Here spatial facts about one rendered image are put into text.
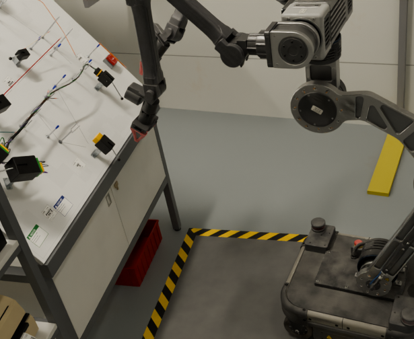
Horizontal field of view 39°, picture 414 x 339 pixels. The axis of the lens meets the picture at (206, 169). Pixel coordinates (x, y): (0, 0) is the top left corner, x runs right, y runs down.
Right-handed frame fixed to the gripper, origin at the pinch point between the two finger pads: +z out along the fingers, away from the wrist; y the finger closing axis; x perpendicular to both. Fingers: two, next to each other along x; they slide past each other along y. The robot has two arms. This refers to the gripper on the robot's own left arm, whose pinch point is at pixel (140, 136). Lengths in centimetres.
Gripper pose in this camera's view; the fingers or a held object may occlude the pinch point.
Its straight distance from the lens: 230.7
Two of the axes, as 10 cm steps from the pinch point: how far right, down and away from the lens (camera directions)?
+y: -4.1, 5.8, -7.1
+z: -3.0, 6.4, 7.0
